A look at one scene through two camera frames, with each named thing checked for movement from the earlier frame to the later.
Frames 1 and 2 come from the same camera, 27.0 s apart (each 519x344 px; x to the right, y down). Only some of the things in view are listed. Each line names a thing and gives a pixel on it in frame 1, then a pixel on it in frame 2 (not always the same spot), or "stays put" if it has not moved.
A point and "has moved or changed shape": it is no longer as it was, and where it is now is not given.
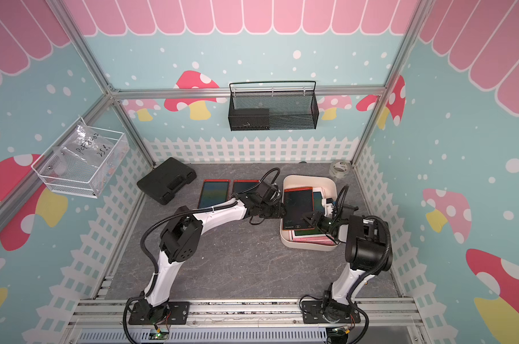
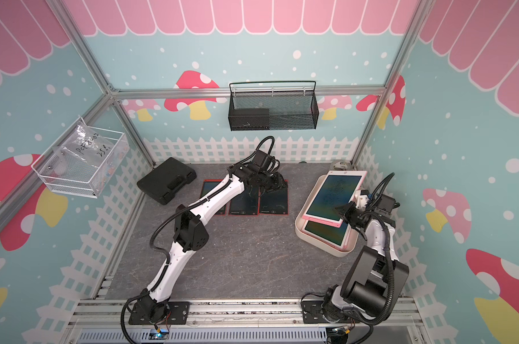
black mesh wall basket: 273,105 stays put
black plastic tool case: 162,181 stays put
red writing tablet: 298,202 has moved or changed shape
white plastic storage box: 329,183 -> 313,244
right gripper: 317,220 -> 348,210
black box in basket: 249,119 stays put
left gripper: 279,207 -> 277,182
